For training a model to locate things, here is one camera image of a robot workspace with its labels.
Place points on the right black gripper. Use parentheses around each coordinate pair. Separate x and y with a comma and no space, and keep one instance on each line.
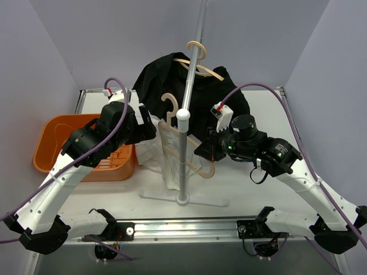
(209,147)

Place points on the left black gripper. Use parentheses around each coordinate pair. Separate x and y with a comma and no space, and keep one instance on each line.
(146,123)

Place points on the beige wooden hanger front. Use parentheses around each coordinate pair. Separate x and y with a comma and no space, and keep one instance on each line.
(170,145)

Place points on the beige wooden hanger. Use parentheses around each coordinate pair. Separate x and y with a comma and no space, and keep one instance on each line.
(170,145)
(202,70)

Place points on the white pleated skirt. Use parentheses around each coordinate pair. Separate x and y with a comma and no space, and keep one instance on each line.
(150,155)

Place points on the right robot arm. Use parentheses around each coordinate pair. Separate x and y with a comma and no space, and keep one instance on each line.
(331,224)

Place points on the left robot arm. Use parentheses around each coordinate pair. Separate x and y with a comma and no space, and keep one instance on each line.
(40,227)

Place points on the beige wooden hanger rear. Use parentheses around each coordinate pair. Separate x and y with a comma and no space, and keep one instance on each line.
(202,70)

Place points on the silver clothes rack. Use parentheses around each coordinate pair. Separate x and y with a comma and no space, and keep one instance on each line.
(182,198)

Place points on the black garment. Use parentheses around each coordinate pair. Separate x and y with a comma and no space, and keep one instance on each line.
(165,75)

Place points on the orange plastic basket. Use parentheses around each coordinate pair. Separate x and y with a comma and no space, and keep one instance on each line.
(118,167)

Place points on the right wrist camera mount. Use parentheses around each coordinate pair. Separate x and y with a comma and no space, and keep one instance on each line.
(223,114)

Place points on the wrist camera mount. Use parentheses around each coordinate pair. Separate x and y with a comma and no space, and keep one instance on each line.
(223,114)
(117,96)

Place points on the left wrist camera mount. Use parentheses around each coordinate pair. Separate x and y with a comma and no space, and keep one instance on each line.
(117,96)

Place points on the aluminium mounting rail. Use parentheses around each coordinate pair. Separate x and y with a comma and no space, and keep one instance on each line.
(184,230)

